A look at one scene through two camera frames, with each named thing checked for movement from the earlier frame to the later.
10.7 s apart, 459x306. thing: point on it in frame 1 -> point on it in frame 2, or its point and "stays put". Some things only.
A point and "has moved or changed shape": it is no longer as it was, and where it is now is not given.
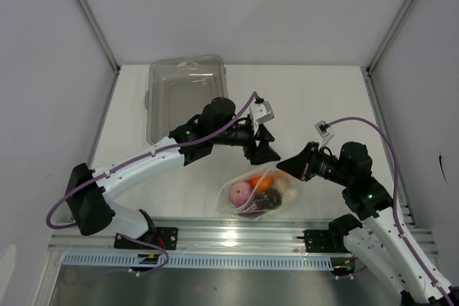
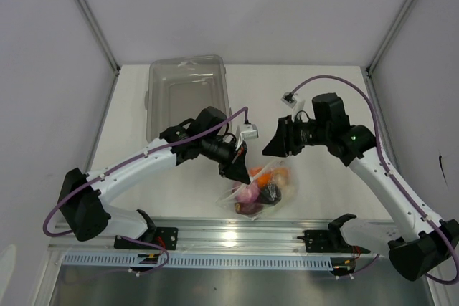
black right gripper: (297, 165) -> (284, 142)
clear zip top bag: (257, 193) stays put
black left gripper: (264, 153) -> (234, 167)
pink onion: (240, 192) has moved or changed shape
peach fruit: (280, 174) -> (253, 171)
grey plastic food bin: (178, 89) stays put
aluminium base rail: (208, 236) stays put
